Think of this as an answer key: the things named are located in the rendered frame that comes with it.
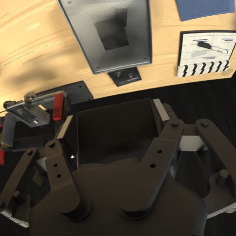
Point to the red lock tab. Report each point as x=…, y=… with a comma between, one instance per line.
x=1, y=157

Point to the blue cloth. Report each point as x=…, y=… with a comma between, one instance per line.
x=202, y=8

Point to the grey quick-release clamp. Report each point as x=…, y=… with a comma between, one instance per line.
x=22, y=112

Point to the large grey metal plate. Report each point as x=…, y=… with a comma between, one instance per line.
x=83, y=22

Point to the black and white marker pen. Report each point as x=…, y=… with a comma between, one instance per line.
x=204, y=45

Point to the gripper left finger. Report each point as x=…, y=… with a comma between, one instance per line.
x=60, y=177

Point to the black tray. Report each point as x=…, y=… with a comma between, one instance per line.
x=114, y=125

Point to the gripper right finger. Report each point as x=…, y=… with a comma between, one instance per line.
x=158, y=158

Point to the black and white clapperboard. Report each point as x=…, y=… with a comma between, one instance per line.
x=189, y=55

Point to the dark bracket with two bolts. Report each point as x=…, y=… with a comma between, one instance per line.
x=125, y=79

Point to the black bench mat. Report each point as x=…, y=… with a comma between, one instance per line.
x=202, y=103

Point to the dark gimbal base plate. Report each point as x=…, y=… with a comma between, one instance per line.
x=81, y=92

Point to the red release lever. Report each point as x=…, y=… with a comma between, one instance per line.
x=58, y=103

